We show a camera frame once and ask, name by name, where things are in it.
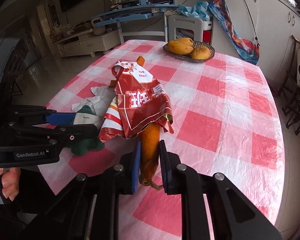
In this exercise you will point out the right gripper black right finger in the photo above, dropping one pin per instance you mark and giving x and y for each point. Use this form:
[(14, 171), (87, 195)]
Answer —
[(166, 169)]

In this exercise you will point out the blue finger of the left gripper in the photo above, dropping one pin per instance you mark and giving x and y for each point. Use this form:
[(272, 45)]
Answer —
[(60, 119)]

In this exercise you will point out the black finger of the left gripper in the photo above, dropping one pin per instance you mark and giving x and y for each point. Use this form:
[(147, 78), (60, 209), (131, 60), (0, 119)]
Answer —
[(73, 133)]

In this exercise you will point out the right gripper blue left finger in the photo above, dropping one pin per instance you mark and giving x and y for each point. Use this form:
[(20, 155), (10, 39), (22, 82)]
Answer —
[(136, 167)]

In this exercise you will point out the long white paper wrapper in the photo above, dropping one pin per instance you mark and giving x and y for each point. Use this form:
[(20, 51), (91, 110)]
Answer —
[(93, 109)]

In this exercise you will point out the red snack bag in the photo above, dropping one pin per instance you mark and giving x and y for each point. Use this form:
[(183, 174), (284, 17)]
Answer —
[(140, 99)]

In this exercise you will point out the person's left hand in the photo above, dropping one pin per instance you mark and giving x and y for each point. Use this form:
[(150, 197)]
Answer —
[(10, 182)]

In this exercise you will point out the red white checkered tablecloth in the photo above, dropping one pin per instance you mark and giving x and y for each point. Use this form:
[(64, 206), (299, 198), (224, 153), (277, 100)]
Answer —
[(224, 120)]

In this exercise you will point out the cream tv cabinet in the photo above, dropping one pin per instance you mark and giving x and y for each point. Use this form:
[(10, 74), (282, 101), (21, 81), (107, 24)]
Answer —
[(86, 43)]

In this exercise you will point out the pink kettlebell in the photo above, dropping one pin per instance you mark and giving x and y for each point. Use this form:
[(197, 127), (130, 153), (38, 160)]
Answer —
[(98, 30)]

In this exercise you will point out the yellow mango right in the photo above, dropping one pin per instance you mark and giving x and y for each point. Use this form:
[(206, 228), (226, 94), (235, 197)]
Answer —
[(201, 53)]

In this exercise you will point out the yellow mango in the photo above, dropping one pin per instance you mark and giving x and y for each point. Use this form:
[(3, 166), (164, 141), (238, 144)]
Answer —
[(186, 41), (179, 48), (201, 53)]

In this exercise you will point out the yellow mango left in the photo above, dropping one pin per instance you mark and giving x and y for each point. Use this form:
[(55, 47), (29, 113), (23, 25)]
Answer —
[(179, 48)]

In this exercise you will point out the yellow mango back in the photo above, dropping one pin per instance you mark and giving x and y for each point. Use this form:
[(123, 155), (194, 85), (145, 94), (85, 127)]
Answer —
[(186, 41)]

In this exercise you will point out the colourful hanging bag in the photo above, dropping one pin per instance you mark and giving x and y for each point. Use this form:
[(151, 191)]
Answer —
[(247, 50)]

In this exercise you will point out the white plastic stool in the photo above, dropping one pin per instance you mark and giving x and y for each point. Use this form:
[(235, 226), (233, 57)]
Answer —
[(195, 28)]

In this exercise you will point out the dark wooden folding chair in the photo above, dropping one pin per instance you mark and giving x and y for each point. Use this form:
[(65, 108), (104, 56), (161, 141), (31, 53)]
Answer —
[(290, 88)]

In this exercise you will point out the blue study desk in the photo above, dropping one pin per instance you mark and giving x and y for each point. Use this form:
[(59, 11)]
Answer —
[(136, 11)]

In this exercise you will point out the light blue cloth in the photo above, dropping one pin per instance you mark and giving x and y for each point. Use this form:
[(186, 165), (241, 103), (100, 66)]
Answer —
[(199, 10)]

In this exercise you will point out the white wall cabinet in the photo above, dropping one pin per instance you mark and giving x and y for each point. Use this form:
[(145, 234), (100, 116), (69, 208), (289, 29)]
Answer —
[(274, 23)]

